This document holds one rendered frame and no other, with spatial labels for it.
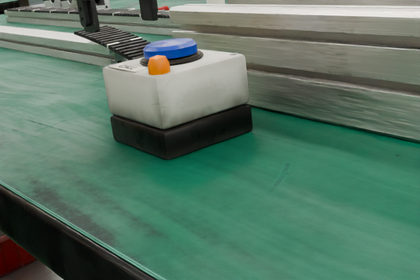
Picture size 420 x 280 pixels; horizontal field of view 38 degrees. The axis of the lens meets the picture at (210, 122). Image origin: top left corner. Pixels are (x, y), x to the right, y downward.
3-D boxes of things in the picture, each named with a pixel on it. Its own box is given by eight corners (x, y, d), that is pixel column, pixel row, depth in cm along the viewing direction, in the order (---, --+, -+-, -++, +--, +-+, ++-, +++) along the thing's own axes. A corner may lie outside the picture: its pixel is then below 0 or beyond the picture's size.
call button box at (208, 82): (112, 140, 48) (99, 62, 46) (209, 109, 53) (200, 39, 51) (167, 162, 42) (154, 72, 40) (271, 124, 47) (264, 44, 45)
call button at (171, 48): (136, 70, 46) (132, 44, 45) (179, 60, 48) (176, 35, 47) (165, 76, 43) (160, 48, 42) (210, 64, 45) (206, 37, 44)
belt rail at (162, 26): (6, 21, 164) (4, 10, 163) (20, 19, 166) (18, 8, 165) (226, 40, 89) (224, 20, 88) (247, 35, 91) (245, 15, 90)
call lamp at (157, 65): (144, 74, 41) (142, 56, 41) (162, 69, 42) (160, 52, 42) (156, 75, 40) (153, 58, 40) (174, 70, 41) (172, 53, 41)
